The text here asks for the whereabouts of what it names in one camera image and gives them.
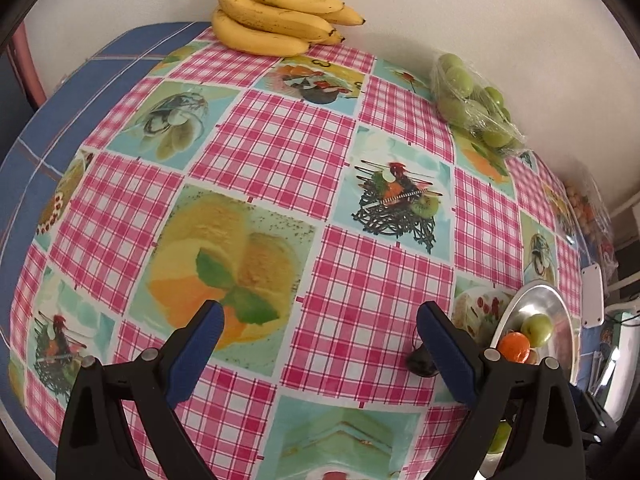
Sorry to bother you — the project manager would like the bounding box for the metal bowl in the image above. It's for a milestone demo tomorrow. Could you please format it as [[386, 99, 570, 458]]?
[[475, 282, 582, 480]]

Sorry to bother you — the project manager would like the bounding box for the pink chair frame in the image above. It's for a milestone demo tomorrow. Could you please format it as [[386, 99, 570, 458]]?
[[12, 25, 48, 106]]

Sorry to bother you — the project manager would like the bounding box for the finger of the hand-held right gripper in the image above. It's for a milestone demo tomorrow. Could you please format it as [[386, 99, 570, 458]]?
[[406, 345, 441, 377]]

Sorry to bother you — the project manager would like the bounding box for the orange tangerine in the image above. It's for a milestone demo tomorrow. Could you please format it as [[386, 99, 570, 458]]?
[[497, 332, 532, 365]]

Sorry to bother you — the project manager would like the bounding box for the white plastic device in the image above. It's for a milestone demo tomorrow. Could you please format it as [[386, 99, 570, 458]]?
[[580, 264, 607, 328]]

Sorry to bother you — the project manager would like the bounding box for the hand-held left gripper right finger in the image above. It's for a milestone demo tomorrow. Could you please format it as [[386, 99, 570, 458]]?
[[416, 301, 586, 480]]

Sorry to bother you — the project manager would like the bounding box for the clear bag of snacks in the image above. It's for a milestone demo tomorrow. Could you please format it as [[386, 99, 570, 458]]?
[[562, 180, 618, 271]]

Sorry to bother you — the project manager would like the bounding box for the single green plum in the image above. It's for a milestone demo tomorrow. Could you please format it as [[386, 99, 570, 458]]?
[[521, 313, 554, 348]]

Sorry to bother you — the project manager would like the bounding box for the pink checked printed tablecloth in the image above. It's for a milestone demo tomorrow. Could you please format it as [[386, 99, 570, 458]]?
[[0, 27, 586, 480]]

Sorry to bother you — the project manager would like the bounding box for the clear bag of green plums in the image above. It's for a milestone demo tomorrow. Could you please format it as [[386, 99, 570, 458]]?
[[431, 51, 532, 157]]

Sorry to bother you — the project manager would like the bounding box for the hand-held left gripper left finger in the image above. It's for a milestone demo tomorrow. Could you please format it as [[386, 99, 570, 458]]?
[[56, 300, 226, 480]]

